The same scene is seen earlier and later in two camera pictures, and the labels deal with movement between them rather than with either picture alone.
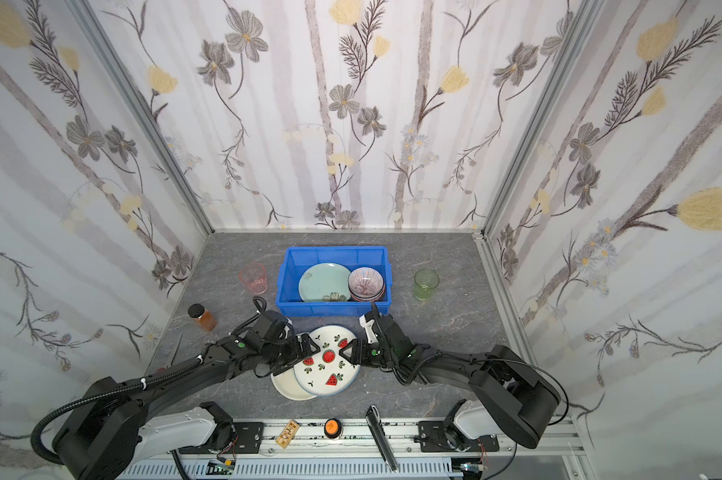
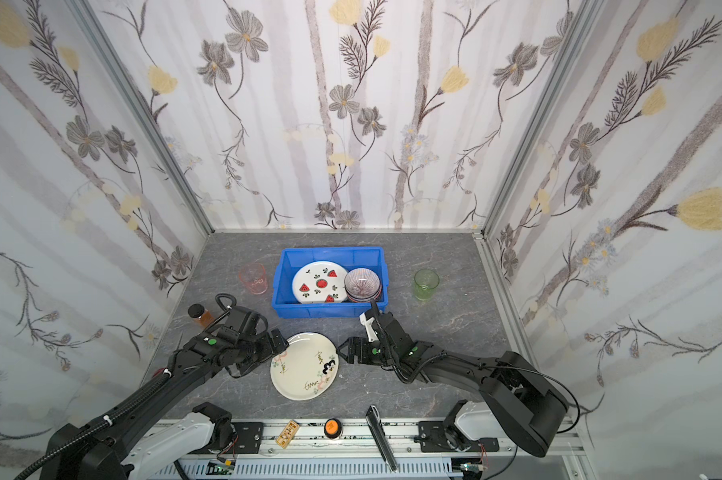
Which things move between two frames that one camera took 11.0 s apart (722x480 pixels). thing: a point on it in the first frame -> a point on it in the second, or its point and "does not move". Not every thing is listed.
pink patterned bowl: [366, 284] does not move
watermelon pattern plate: [327, 373] -> [320, 282]
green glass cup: [425, 282] does not move
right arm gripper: [363, 348] does not move
